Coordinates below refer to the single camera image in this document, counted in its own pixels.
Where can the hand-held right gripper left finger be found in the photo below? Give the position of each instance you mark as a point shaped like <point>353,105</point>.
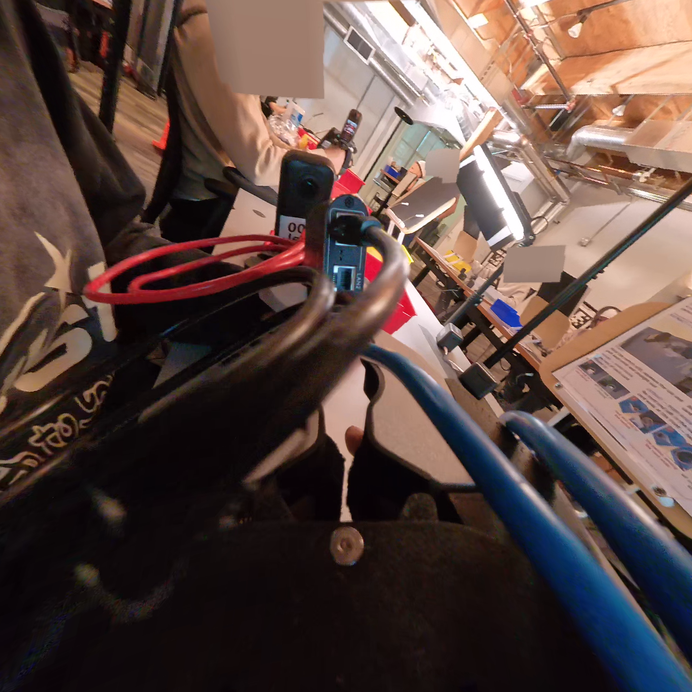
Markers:
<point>303,439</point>

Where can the instruction poster board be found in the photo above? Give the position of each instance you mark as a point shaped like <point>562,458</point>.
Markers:
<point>638,389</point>

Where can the blue plastic bin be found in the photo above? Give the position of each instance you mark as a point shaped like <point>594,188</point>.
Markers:
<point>505,313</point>

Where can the black pole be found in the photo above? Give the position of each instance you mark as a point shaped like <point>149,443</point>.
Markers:
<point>584,281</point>

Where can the grey printed sweatshirt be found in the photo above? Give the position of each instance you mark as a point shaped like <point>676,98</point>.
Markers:
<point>48,216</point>

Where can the grey power adapter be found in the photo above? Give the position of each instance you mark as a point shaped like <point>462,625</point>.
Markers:
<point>447,336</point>
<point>478,379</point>

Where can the red plastic bin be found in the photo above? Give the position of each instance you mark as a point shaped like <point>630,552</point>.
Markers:
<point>397,311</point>

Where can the grey network port box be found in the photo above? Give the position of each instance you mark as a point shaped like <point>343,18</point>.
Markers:
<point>346,265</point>

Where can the wooden workbench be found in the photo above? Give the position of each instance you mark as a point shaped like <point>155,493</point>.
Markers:
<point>476,294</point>

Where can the silver ventilation duct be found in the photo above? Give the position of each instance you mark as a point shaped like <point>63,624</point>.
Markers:
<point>611,138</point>

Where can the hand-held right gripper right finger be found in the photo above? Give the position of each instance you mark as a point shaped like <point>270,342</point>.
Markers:
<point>411,432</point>

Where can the overhead lamp panel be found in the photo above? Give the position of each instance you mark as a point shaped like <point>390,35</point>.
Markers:
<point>500,194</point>

